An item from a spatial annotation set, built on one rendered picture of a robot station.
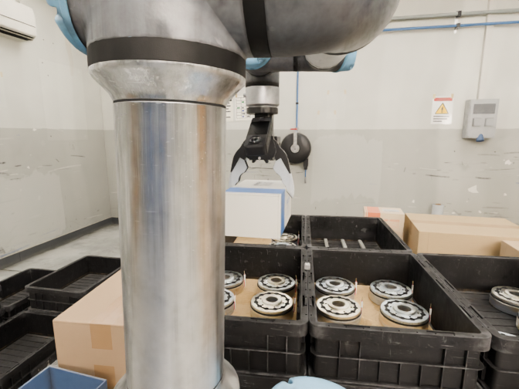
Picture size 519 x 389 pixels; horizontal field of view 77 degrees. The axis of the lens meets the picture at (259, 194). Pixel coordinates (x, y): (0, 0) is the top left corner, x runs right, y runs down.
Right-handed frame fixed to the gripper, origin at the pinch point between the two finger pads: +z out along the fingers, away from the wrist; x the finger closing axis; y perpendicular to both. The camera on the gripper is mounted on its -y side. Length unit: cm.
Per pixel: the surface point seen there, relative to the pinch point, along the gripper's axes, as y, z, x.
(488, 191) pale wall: 329, 45, -191
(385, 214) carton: 72, 19, -40
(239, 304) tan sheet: 2.6, 28.3, 5.8
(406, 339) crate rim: -18.1, 19.7, -28.7
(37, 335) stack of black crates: 37, 73, 108
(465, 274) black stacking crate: 22, 23, -53
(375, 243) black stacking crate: 60, 28, -35
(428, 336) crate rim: -17.8, 18.9, -32.0
